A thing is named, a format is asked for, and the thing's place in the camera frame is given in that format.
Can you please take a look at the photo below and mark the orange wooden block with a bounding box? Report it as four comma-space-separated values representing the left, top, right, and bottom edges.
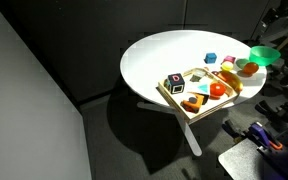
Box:
181, 94, 204, 113

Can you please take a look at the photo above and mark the teal triangle block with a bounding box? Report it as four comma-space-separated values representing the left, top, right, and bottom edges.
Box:
198, 84, 209, 94

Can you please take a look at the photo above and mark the purple clamp with orange tip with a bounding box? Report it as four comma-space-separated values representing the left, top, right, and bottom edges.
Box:
249, 122, 283, 150

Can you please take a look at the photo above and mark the red tomato toy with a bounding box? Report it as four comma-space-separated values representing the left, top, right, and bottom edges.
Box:
210, 83, 226, 97

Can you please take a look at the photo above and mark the yellow banana toy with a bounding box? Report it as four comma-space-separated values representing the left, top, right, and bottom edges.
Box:
221, 71, 243, 93

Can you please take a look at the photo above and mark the black clamp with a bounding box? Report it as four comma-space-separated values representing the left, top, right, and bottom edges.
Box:
222, 120, 246, 140

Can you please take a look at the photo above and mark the dark green block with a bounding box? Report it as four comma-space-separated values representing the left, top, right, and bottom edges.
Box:
190, 75, 202, 82

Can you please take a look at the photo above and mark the white round table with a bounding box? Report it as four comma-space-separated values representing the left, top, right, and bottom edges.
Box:
120, 30, 267, 156

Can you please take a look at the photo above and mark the yellow ball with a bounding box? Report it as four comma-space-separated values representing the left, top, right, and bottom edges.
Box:
221, 61, 234, 71

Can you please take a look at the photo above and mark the pink block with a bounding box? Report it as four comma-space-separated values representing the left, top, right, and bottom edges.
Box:
223, 56, 236, 63

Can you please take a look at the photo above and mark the blue cube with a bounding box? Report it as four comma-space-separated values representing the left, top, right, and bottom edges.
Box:
204, 53, 217, 64

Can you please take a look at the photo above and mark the orange ball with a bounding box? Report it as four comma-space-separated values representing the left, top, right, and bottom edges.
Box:
243, 62, 259, 75

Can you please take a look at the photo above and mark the black perforated board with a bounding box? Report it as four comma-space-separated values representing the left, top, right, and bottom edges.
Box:
257, 123, 288, 180

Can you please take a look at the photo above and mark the black letter D cube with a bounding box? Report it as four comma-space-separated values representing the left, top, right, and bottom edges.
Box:
167, 73, 185, 94

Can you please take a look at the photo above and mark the green plastic bowl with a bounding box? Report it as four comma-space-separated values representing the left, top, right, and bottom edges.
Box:
249, 46, 281, 66

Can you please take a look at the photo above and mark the wooden tray box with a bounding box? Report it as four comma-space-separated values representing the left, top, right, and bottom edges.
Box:
157, 68, 238, 122

